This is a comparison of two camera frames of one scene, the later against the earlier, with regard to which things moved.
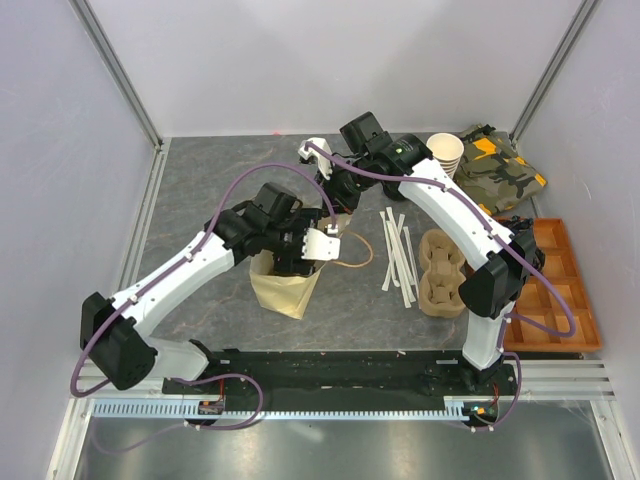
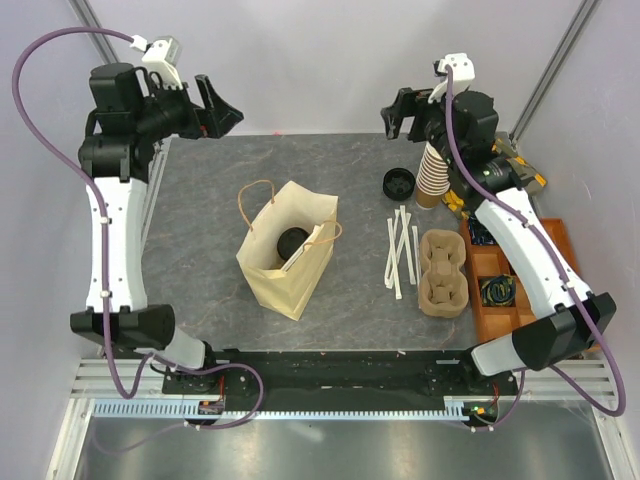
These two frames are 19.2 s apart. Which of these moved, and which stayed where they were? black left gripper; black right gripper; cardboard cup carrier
Moved: black right gripper; black left gripper
Stayed: cardboard cup carrier
